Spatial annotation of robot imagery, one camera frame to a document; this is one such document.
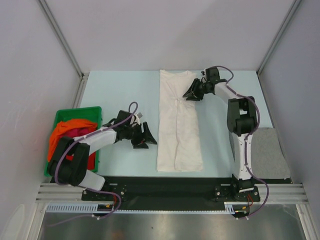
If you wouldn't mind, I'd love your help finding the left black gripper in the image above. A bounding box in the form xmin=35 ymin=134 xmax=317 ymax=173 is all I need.
xmin=124 ymin=122 xmax=157 ymax=149

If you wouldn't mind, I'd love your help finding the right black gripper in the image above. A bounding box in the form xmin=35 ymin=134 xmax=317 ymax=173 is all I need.
xmin=183 ymin=77 xmax=212 ymax=102

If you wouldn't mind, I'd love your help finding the white printed t-shirt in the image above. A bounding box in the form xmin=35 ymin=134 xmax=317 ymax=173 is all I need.
xmin=156 ymin=70 xmax=203 ymax=172

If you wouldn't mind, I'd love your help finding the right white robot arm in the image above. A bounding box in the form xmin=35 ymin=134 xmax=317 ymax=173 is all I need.
xmin=183 ymin=66 xmax=260 ymax=201

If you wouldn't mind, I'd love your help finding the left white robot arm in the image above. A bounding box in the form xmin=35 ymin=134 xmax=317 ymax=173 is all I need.
xmin=46 ymin=110 xmax=158 ymax=200

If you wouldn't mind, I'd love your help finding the red t-shirt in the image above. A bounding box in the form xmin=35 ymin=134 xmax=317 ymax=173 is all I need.
xmin=66 ymin=152 xmax=99 ymax=172

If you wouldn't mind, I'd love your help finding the green plastic bin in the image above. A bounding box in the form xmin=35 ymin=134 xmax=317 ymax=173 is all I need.
xmin=43 ymin=106 xmax=104 ymax=178

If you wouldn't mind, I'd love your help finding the magenta t-shirt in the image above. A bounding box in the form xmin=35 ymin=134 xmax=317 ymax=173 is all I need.
xmin=65 ymin=127 xmax=95 ymax=138

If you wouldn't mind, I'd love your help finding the orange t-shirt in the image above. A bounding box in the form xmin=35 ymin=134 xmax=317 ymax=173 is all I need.
xmin=47 ymin=118 xmax=98 ymax=162

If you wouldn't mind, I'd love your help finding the folded grey t-shirt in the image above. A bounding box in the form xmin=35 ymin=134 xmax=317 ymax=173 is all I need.
xmin=229 ymin=127 xmax=292 ymax=181

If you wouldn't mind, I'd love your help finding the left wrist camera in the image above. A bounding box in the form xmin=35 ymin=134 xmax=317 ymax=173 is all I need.
xmin=130 ymin=112 xmax=143 ymax=125

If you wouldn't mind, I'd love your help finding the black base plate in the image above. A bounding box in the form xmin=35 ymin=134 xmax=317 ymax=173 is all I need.
xmin=49 ymin=174 xmax=292 ymax=212

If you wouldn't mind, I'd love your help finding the left corner aluminium post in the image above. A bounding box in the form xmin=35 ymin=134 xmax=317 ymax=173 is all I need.
xmin=36 ymin=0 xmax=87 ymax=79

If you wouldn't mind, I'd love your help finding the corner aluminium post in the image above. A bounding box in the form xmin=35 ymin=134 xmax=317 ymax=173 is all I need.
xmin=36 ymin=0 xmax=87 ymax=79
xmin=256 ymin=0 xmax=304 ymax=78

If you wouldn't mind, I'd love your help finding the aluminium frame rail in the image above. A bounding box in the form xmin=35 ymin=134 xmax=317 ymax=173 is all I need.
xmin=35 ymin=183 xmax=84 ymax=203

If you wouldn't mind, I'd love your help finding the white slotted cable duct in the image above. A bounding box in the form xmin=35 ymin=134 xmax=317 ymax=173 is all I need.
xmin=46 ymin=202 xmax=249 ymax=215

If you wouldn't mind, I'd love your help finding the right corner aluminium post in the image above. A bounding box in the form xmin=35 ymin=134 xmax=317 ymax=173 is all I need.
xmin=256 ymin=0 xmax=304 ymax=78

